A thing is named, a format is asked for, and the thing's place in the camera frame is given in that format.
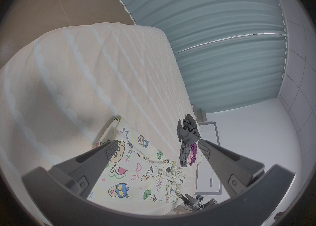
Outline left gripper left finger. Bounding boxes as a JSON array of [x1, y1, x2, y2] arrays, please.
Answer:
[[51, 140, 119, 198]]

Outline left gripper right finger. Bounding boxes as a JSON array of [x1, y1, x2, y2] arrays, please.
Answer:
[[198, 140, 265, 198]]

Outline white printed pyjama garment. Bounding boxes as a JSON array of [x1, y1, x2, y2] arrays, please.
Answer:
[[90, 115, 186, 206]]

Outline bed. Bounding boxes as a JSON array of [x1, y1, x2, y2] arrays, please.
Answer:
[[0, 22, 224, 220]]

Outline white printed pillow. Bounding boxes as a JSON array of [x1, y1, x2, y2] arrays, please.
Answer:
[[196, 150, 205, 166]]

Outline purple satin garment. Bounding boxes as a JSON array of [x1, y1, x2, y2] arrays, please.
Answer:
[[188, 143, 198, 167]]

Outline grey garment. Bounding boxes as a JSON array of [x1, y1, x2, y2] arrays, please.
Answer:
[[179, 142, 192, 168]]

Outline black garment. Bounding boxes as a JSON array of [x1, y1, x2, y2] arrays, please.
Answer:
[[176, 114, 201, 144]]

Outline grey white bedside table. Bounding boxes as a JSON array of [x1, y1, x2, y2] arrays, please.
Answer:
[[192, 104, 206, 122]]

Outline blue-green curtain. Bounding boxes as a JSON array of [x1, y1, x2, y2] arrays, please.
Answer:
[[172, 33, 288, 115], [108, 0, 287, 54]]

